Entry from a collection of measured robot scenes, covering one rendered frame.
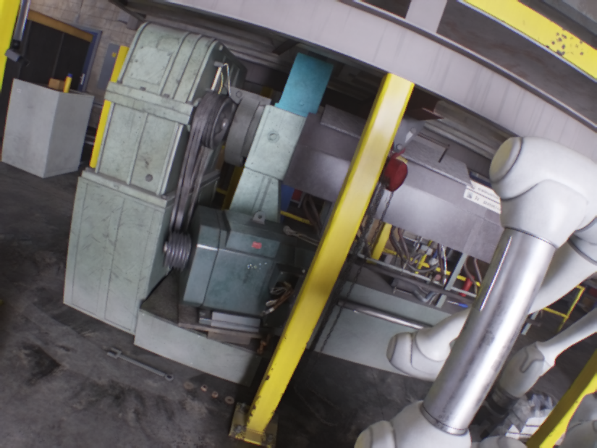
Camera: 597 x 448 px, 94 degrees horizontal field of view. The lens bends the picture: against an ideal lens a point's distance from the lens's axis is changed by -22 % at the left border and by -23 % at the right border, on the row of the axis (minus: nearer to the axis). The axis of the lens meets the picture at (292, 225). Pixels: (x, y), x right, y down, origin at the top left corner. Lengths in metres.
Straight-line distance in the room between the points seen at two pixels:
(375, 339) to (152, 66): 2.22
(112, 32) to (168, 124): 6.69
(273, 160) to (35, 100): 3.19
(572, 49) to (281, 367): 1.75
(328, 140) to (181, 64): 0.98
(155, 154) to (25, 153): 3.07
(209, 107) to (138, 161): 0.46
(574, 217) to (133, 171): 1.80
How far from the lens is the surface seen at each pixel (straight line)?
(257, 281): 1.73
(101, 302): 2.20
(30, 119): 4.67
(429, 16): 1.37
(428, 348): 0.91
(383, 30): 1.35
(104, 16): 8.62
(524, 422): 2.91
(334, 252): 1.30
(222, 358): 1.99
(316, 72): 2.25
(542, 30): 1.57
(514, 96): 1.51
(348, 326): 2.50
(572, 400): 2.38
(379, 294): 2.42
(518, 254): 0.64
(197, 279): 1.69
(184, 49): 1.88
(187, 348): 2.01
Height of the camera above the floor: 1.39
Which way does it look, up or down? 15 degrees down
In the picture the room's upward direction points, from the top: 20 degrees clockwise
